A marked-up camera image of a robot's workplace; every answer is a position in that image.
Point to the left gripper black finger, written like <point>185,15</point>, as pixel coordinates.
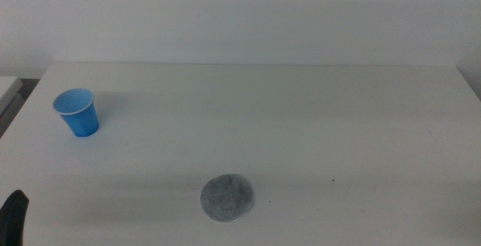
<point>13,219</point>

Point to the round grey felt cup mat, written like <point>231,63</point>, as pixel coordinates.
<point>226,198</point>

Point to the blue plastic cup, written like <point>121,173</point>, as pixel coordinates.
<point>80,120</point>

